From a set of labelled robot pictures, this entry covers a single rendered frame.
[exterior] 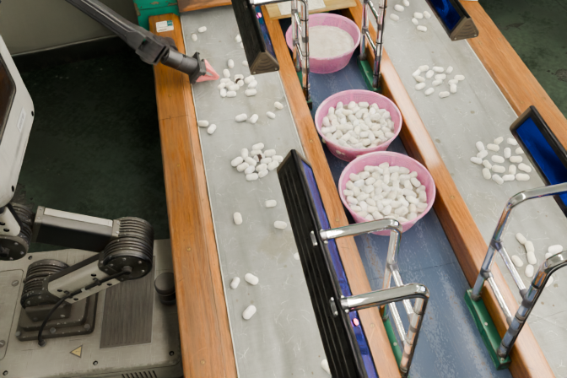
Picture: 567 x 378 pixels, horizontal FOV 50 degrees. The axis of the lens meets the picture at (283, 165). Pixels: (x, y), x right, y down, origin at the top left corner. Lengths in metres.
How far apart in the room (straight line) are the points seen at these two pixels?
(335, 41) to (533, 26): 1.73
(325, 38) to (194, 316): 1.17
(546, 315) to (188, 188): 0.98
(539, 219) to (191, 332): 0.96
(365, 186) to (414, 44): 0.68
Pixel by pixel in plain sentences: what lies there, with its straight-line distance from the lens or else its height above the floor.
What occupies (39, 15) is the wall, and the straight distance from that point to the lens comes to 3.45.
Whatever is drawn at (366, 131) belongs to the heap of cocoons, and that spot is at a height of 0.73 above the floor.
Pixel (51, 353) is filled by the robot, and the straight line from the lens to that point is 1.91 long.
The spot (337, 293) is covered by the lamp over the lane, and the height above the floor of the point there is 1.11.
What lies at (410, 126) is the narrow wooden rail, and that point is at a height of 0.76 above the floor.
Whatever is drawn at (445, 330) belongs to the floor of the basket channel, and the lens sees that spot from 1.60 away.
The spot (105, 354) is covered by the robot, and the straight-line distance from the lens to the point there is 1.86.
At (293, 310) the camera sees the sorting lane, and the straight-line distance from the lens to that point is 1.52.
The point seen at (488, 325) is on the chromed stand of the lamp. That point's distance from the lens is 1.59.
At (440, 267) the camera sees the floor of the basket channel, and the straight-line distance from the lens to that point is 1.69.
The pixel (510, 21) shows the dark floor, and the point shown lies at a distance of 3.75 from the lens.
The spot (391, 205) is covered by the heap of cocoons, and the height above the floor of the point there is 0.74.
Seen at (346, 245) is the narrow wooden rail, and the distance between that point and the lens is 1.59.
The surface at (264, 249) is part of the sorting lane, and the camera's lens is 1.62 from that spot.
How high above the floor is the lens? 2.08
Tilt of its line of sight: 48 degrees down
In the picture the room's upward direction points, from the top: 4 degrees counter-clockwise
